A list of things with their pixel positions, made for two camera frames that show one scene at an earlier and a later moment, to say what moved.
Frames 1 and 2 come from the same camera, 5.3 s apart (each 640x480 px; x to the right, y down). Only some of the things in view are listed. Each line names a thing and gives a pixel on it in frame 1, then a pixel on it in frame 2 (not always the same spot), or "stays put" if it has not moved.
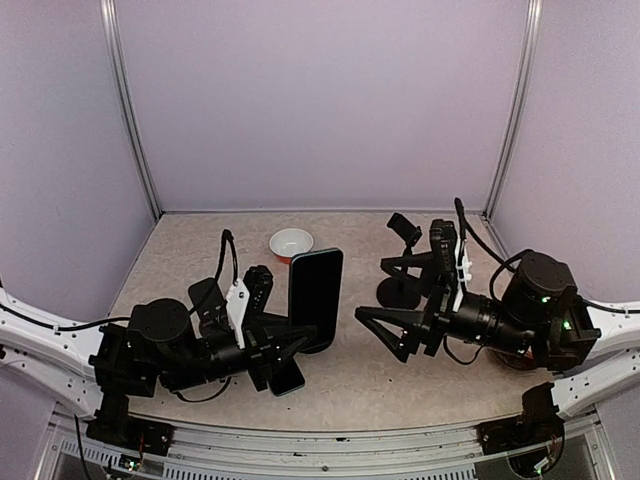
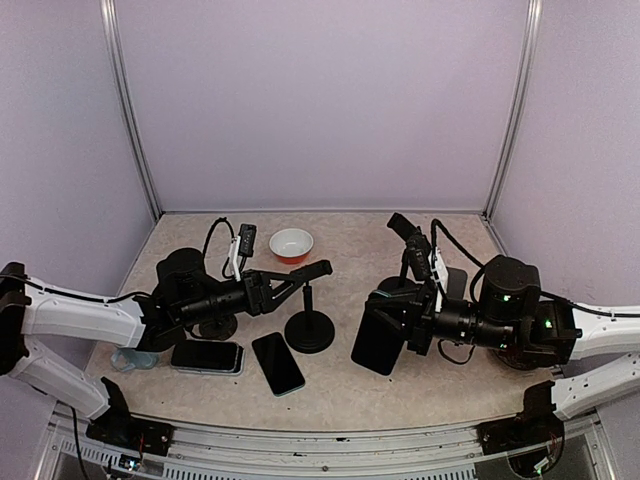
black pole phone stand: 400,292 stays put
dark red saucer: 516,361 stays put
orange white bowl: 287,242 stays put
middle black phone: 287,378 stays put
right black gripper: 402,320 -> 421,307
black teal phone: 315,287 -> 381,333
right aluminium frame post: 534,9 stays put
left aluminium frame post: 114,51 stays put
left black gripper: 278,338 -> 256,285
